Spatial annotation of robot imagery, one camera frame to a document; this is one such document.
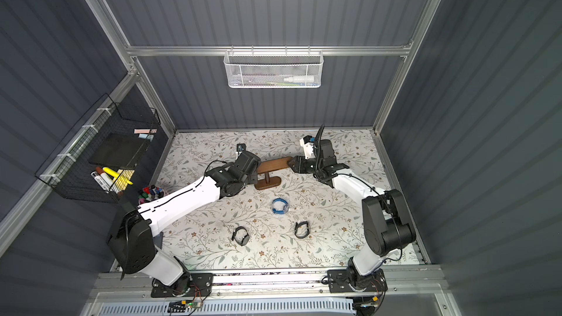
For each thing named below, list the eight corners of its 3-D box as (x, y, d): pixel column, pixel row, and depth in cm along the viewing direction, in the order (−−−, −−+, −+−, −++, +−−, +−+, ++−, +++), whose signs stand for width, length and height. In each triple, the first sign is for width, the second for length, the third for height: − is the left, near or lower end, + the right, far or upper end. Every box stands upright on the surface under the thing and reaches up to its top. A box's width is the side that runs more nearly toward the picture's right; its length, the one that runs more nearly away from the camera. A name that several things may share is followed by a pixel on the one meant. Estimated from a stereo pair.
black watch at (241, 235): (230, 239, 85) (229, 236, 83) (239, 226, 89) (238, 223, 86) (244, 247, 83) (243, 245, 81) (252, 234, 87) (251, 231, 84)
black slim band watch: (294, 238, 86) (294, 235, 83) (294, 224, 89) (294, 221, 87) (308, 238, 86) (309, 235, 83) (307, 224, 89) (308, 221, 87)
